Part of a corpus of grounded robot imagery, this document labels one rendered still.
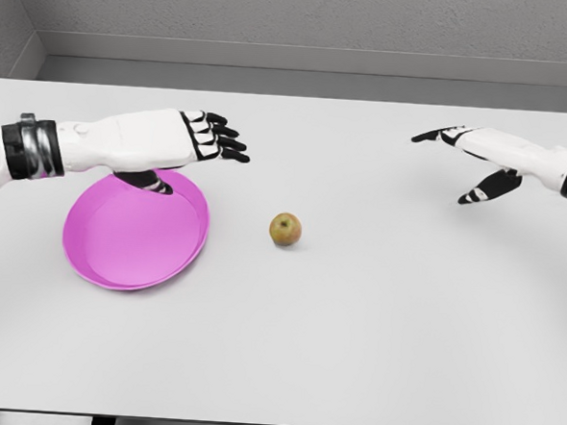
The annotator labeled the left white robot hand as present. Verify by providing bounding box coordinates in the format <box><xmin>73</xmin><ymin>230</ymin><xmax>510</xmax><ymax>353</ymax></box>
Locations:
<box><xmin>109</xmin><ymin>104</ymin><xmax>255</xmax><ymax>202</ymax></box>

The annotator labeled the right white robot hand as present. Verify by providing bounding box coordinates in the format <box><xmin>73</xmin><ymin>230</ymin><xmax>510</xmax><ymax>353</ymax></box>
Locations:
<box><xmin>407</xmin><ymin>122</ymin><xmax>529</xmax><ymax>210</ymax></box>

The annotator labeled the pink round plate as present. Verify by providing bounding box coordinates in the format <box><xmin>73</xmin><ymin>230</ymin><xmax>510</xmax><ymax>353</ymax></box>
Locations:
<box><xmin>59</xmin><ymin>162</ymin><xmax>213</xmax><ymax>297</ymax></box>

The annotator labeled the green-red apple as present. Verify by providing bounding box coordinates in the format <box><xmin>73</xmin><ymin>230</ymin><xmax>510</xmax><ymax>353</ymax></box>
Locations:
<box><xmin>267</xmin><ymin>211</ymin><xmax>305</xmax><ymax>249</ymax></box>

